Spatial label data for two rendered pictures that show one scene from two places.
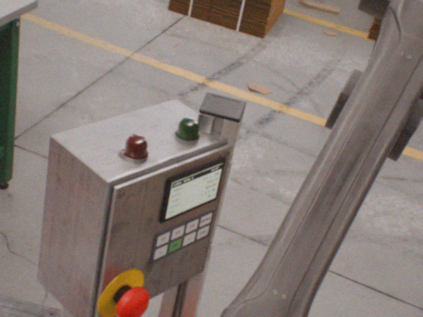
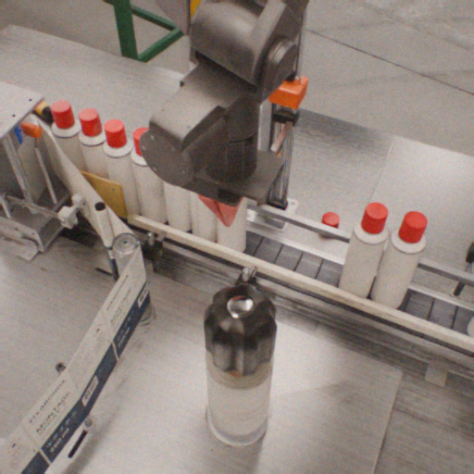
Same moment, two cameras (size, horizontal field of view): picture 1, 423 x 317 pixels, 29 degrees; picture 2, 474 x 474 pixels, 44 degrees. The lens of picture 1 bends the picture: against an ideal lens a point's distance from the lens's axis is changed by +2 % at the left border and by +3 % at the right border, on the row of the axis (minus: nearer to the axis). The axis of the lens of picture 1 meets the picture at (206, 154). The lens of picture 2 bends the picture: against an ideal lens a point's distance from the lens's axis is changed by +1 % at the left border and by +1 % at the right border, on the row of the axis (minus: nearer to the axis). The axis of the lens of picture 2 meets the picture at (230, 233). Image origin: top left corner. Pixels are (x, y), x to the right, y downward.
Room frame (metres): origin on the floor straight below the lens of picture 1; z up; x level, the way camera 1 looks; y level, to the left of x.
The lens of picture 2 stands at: (0.00, -0.19, 1.71)
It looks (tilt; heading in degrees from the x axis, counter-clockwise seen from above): 51 degrees down; 20
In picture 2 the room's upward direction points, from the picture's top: straight up
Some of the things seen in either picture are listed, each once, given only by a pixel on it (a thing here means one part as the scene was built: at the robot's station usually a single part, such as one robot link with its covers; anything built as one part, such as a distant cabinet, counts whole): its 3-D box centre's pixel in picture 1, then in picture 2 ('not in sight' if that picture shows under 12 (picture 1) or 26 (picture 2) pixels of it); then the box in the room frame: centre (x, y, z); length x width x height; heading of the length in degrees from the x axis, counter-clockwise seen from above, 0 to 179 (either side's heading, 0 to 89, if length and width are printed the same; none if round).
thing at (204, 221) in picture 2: not in sight; (204, 196); (0.61, 0.08, 0.98); 0.05 x 0.05 x 0.20
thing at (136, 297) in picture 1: (130, 301); not in sight; (0.61, 0.05, 1.33); 0.04 x 0.03 x 0.04; 140
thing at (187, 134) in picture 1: (188, 129); not in sight; (0.70, 0.02, 1.49); 0.03 x 0.03 x 0.02
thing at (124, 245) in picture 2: not in sight; (133, 280); (0.42, 0.12, 0.97); 0.05 x 0.05 x 0.19
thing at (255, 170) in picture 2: not in sight; (230, 150); (0.41, -0.04, 1.29); 0.10 x 0.07 x 0.07; 85
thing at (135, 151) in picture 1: (136, 146); not in sight; (0.65, 0.07, 1.49); 0.03 x 0.03 x 0.02
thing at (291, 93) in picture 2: not in sight; (275, 169); (0.65, -0.03, 1.05); 0.10 x 0.04 x 0.33; 175
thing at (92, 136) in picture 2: not in sight; (99, 159); (0.62, 0.28, 0.98); 0.05 x 0.05 x 0.20
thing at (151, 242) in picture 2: not in sight; (158, 248); (0.54, 0.14, 0.89); 0.06 x 0.03 x 0.12; 175
